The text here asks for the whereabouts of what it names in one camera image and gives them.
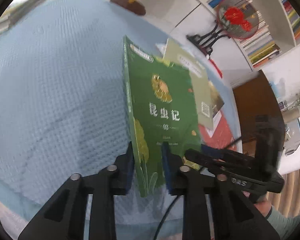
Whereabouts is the bright green insect book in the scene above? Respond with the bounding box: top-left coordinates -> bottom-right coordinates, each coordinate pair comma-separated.
123,36 -> 202,197

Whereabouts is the pale green back cover book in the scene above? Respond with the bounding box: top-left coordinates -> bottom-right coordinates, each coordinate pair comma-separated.
164,38 -> 213,129

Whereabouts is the rabbit hill book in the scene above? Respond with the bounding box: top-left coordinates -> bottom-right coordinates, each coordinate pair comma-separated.
208,80 -> 224,118

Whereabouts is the person's right forearm sleeve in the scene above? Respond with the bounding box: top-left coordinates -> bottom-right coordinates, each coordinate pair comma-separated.
266,206 -> 300,239

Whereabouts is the stack of sorted books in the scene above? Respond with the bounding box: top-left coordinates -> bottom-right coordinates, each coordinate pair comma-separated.
0,0 -> 46,34

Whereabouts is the person's right hand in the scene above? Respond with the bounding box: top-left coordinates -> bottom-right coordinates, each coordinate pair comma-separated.
254,195 -> 272,217

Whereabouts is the salmon red poetry book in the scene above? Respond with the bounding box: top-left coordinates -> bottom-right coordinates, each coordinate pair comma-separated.
199,110 -> 235,149

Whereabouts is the brown wooden door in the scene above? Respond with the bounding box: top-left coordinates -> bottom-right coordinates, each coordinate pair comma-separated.
233,70 -> 286,157

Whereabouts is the light blue table mat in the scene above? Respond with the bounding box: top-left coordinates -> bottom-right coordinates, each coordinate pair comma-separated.
0,0 -> 243,240

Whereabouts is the white bookshelf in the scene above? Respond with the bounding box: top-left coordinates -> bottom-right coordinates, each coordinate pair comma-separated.
144,0 -> 300,84

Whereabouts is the round embroidered fan on stand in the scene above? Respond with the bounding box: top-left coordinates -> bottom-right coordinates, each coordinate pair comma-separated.
186,0 -> 259,56

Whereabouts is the white paper sheet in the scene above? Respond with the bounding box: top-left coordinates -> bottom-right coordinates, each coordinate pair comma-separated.
155,43 -> 167,57

